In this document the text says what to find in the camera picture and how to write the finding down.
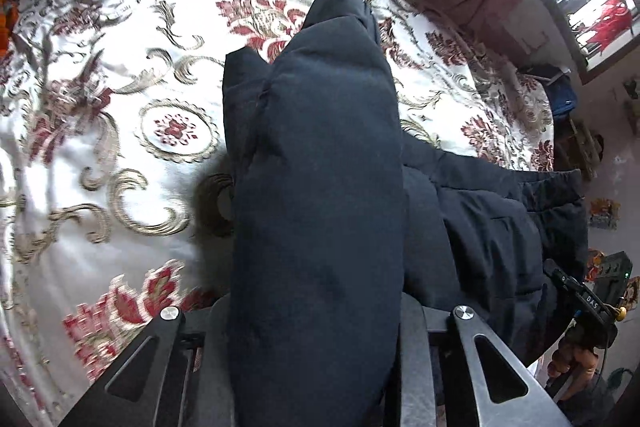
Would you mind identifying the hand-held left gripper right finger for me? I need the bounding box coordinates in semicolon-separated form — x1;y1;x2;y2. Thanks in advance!
397;294;574;427

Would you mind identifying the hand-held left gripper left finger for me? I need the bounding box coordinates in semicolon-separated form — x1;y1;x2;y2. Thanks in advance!
59;297;236;427

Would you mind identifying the dark navy puffer jacket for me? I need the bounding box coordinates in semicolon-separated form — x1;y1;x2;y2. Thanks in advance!
222;0;589;427

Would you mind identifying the person's right hand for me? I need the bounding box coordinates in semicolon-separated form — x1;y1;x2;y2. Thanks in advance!
546;338;605;404

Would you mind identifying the blue bag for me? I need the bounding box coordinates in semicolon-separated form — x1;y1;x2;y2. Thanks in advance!
542;64;573;120

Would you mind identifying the floral bedspread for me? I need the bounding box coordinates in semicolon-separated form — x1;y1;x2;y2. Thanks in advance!
0;0;557;410

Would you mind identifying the colourful wall sticker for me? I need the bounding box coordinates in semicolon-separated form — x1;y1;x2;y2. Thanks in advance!
586;248;607;284
589;199;622;229

